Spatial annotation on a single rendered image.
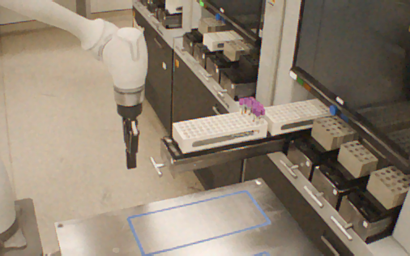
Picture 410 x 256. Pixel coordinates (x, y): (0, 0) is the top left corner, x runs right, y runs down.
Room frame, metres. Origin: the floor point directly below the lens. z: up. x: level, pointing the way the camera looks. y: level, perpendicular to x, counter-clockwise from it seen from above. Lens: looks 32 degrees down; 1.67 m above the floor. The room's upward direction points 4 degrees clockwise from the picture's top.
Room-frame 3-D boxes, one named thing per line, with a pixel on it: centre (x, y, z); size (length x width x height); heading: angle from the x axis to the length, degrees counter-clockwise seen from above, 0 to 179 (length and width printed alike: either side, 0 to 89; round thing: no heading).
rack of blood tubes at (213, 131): (1.32, -0.02, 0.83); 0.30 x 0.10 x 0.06; 116
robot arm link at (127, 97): (1.19, 0.24, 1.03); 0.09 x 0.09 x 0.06
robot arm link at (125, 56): (1.20, 0.25, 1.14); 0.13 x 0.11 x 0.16; 34
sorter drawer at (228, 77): (1.92, -0.33, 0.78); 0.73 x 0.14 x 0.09; 116
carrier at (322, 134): (1.32, -0.36, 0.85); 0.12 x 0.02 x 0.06; 26
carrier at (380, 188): (1.04, -0.50, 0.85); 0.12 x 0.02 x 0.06; 25
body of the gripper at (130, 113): (1.19, 0.24, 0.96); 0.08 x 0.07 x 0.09; 26
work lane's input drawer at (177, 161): (1.38, -0.15, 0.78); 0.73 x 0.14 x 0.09; 116
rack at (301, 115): (1.46, -0.31, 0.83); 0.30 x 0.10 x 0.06; 116
